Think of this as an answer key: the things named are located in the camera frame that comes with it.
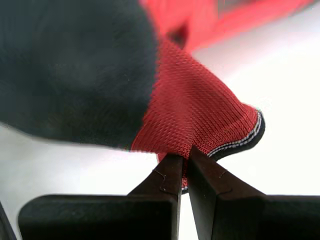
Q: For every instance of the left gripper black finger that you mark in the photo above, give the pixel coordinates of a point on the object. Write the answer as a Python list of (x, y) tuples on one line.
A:
[(100, 217), (250, 217)]

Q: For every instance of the red and black work glove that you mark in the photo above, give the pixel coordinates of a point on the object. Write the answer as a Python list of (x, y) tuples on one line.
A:
[(187, 100)]

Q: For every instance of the red plastic tool case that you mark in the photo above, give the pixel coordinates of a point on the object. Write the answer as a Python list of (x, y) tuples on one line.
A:
[(225, 22)]

